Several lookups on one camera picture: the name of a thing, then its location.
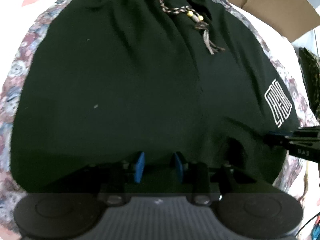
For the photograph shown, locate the black bear-pattern shorts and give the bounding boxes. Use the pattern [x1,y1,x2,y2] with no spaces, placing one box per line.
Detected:
[0,0,320,225]

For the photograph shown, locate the leopard print garment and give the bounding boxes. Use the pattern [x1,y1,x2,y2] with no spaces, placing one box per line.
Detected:
[298,48,319,121]

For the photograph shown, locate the brown cardboard box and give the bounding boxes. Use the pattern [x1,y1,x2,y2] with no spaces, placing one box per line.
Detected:
[228,0,319,42]

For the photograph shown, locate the cream bear print duvet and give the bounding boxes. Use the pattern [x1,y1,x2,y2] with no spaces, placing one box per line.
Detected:
[1,0,317,239]

